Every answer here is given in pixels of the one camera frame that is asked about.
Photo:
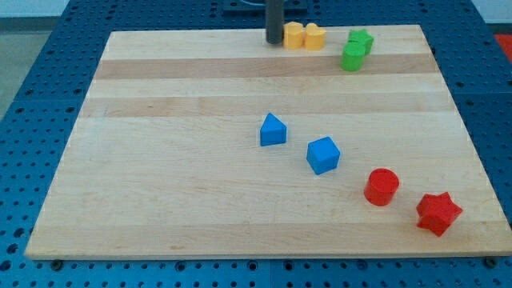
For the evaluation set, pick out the green cylinder block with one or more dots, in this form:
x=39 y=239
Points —
x=353 y=56

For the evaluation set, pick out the red star block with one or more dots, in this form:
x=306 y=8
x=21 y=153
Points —
x=437 y=212

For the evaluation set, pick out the blue cube block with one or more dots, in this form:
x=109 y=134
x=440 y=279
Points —
x=323 y=155

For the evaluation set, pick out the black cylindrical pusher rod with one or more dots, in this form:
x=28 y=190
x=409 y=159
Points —
x=274 y=18

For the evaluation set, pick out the yellow pentagon block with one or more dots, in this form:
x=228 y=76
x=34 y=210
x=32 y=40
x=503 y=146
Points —
x=293 y=35

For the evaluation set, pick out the red cylinder block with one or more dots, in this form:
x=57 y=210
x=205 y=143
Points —
x=381 y=186

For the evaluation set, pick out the green star block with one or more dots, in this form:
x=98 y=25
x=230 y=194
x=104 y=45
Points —
x=363 y=38

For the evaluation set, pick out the blue triangle block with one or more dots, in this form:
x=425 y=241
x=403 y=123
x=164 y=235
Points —
x=273 y=131

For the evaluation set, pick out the wooden board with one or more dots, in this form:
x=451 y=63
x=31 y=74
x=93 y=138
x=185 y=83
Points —
x=165 y=162

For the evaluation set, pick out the yellow heart block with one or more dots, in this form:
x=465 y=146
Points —
x=315 y=37

